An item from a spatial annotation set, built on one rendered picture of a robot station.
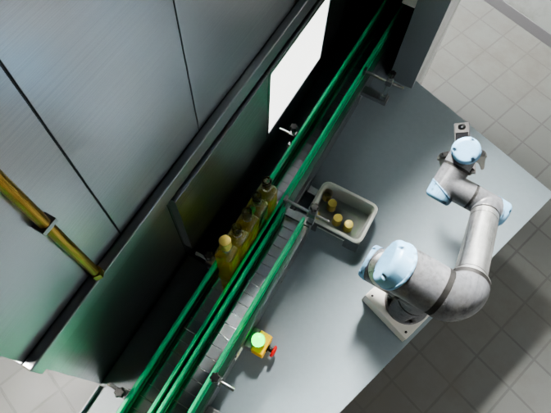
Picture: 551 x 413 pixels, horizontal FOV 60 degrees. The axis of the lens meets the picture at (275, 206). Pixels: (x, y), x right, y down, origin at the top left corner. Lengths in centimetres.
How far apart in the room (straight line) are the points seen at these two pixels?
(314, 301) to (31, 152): 118
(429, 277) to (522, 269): 183
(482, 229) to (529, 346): 153
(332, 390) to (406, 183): 83
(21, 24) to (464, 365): 237
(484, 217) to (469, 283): 27
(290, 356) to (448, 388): 110
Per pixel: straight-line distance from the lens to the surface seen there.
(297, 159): 179
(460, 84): 337
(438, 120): 217
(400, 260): 108
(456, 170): 141
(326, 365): 169
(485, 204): 140
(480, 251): 125
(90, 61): 80
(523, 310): 282
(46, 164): 82
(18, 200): 77
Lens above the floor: 242
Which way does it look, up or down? 65 degrees down
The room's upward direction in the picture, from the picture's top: 5 degrees clockwise
